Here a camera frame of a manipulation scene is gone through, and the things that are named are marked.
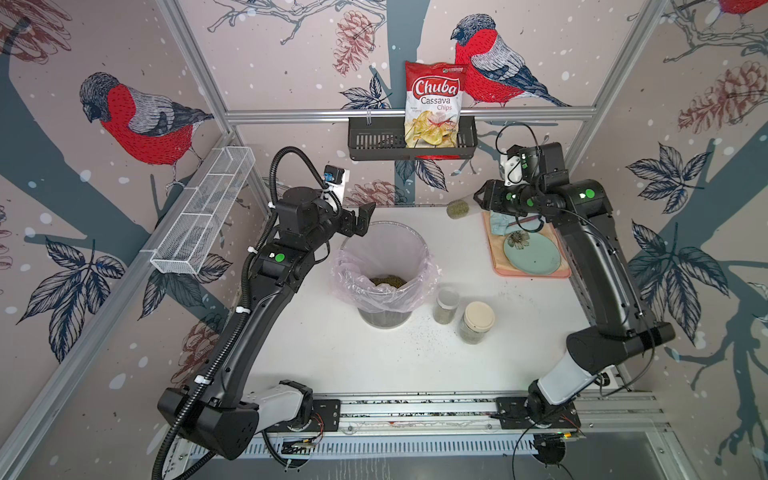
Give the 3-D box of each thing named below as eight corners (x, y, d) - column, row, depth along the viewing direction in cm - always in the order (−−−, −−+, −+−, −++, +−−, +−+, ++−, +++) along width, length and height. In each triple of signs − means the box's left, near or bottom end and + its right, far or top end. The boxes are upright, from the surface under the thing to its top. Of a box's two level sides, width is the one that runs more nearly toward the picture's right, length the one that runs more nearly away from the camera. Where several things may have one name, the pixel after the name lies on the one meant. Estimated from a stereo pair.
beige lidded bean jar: (460, 346, 86) (469, 327, 75) (456, 321, 91) (464, 300, 80) (484, 346, 86) (497, 327, 75) (479, 321, 91) (491, 300, 80)
